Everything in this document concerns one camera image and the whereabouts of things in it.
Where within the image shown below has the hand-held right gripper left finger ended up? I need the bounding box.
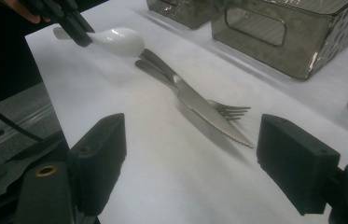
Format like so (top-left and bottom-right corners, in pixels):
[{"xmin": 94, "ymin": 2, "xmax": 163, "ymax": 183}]
[{"xmin": 68, "ymin": 112, "xmax": 129, "ymax": 217}]

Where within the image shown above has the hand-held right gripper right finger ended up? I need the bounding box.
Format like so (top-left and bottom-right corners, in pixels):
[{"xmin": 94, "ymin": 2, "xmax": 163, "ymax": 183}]
[{"xmin": 256, "ymin": 113, "xmax": 341, "ymax": 217}]

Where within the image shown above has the white ceramic spoon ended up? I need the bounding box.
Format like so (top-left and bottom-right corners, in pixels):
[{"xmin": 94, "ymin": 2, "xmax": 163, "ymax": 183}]
[{"xmin": 52, "ymin": 26, "xmax": 146, "ymax": 59}]

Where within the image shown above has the steel fork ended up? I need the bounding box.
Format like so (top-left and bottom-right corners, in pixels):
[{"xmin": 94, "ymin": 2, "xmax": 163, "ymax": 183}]
[{"xmin": 134, "ymin": 59, "xmax": 253, "ymax": 122}]

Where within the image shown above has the smoky transparent plastic bin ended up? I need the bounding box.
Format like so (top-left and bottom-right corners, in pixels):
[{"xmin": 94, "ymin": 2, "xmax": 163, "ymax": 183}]
[
  {"xmin": 146, "ymin": 0, "xmax": 212, "ymax": 31},
  {"xmin": 210, "ymin": 0, "xmax": 348, "ymax": 81}
]

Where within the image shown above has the steel serrated knife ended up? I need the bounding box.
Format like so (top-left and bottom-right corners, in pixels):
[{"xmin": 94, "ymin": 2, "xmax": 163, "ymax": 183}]
[{"xmin": 138, "ymin": 48, "xmax": 255, "ymax": 149}]

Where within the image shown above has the white table sheet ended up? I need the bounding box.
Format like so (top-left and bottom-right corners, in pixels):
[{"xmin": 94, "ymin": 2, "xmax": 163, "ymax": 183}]
[{"xmin": 24, "ymin": 0, "xmax": 348, "ymax": 224}]

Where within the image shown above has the black curtain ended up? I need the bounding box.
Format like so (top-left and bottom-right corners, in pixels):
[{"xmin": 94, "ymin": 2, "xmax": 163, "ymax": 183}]
[{"xmin": 0, "ymin": 0, "xmax": 110, "ymax": 108}]

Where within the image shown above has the aluminium floor rail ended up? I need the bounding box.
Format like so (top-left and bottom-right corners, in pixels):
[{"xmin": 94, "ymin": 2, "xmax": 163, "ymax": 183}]
[{"xmin": 0, "ymin": 102, "xmax": 56, "ymax": 154}]

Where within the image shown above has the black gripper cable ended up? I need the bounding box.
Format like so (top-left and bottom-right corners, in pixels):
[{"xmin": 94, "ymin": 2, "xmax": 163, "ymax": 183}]
[{"xmin": 0, "ymin": 103, "xmax": 45, "ymax": 144}]

